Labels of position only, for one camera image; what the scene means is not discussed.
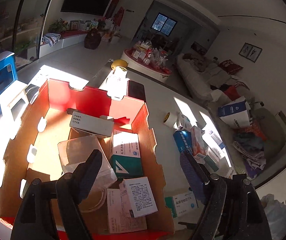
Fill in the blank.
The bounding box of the red white Daktarin box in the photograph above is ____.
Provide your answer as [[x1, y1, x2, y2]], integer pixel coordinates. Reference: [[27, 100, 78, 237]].
[[191, 126, 206, 164]]

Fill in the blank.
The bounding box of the clear plastic container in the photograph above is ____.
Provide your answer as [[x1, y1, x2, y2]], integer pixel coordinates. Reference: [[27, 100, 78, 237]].
[[57, 134, 118, 193]]

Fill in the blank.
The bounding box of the white green logo medicine box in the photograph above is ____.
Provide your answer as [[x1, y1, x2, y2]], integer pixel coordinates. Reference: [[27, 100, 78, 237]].
[[106, 187, 148, 234]]

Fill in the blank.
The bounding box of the white teal triangle medicine box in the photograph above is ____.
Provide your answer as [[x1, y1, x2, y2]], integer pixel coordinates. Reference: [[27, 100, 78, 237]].
[[109, 129, 143, 179]]

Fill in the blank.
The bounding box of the green orange cefixime medicine box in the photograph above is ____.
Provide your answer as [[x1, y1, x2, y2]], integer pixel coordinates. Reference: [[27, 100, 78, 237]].
[[204, 148, 230, 173]]

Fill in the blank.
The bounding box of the green white metformin box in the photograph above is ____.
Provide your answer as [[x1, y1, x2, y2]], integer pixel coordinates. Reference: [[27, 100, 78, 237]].
[[164, 191, 199, 218]]

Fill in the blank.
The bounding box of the pile of folded clothes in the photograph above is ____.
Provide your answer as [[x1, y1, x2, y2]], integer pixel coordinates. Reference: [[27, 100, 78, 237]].
[[232, 132, 266, 179]]

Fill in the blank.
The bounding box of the long white blue medicine box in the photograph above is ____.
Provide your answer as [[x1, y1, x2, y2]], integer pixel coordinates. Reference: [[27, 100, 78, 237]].
[[202, 125, 226, 159]]

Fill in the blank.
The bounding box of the blue capsule medicine box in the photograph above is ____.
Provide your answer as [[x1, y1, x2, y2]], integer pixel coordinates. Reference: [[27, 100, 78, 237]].
[[173, 130, 193, 154]]

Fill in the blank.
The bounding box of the olive green armchair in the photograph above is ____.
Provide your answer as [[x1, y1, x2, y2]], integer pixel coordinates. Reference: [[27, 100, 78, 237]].
[[207, 102, 286, 181]]

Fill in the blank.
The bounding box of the white leaflet text box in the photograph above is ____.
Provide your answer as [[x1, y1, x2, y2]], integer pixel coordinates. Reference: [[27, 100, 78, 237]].
[[119, 177, 158, 218]]

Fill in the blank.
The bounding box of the red cardboard fruit box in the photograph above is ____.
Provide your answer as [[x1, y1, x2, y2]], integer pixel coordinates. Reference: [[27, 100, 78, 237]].
[[0, 79, 174, 239]]

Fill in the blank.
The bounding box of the white blue paper shopping bag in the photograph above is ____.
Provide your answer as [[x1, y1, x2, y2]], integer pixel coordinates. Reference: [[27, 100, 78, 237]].
[[218, 96, 252, 129]]

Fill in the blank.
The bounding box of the white repaglinide stamped box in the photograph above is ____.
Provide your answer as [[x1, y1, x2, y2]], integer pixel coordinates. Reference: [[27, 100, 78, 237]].
[[176, 113, 192, 131]]

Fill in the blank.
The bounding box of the white tape roll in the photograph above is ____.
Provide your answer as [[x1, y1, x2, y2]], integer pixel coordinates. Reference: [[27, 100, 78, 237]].
[[163, 112, 178, 129]]

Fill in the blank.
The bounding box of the white small barcode box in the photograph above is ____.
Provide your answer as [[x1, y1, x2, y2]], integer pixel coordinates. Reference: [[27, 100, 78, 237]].
[[70, 111, 114, 138]]

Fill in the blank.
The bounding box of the white sofa with blankets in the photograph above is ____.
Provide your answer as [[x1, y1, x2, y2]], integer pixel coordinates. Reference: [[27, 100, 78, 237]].
[[176, 53, 253, 103]]

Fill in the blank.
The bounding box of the red cushion on sofa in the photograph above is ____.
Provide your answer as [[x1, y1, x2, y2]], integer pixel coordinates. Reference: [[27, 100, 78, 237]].
[[218, 60, 243, 75]]

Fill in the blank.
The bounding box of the red round coffee table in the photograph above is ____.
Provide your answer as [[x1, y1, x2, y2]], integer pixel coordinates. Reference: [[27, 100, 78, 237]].
[[121, 41, 172, 83]]

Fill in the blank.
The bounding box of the red case smartphone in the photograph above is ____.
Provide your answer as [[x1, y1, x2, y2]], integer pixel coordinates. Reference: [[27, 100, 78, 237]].
[[126, 80, 146, 102]]

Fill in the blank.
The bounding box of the orange fruit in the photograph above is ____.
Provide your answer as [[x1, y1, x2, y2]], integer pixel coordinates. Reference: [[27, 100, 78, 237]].
[[111, 59, 128, 70]]

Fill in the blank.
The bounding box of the potted green plant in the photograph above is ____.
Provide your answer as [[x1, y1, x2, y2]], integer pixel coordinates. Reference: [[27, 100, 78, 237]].
[[48, 18, 69, 34]]

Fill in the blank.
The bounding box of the framed wall picture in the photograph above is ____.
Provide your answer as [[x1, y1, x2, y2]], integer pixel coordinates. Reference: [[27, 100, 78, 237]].
[[239, 43, 263, 63]]

